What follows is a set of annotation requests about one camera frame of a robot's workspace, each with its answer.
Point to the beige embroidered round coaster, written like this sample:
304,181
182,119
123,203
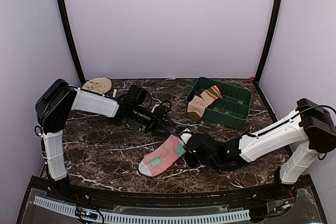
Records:
100,85

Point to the white slotted cable duct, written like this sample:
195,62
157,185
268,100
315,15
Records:
87,215

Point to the black front rail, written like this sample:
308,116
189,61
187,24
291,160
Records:
108,198

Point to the black frame post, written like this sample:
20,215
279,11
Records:
70,40
268,40

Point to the left black frame post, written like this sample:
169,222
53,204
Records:
70,40

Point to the wooden stick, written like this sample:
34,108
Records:
114,93

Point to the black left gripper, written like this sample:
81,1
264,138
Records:
156,120

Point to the right black frame post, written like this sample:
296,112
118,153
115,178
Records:
268,40

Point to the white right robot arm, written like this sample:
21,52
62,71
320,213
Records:
310,125

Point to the green compartment tray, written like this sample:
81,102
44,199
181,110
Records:
231,110

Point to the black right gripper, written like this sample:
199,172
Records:
190,161

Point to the beige striped sock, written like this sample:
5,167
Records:
197,106

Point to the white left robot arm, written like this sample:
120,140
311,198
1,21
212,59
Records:
55,105

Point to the pink patterned sock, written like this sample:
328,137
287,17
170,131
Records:
162,158

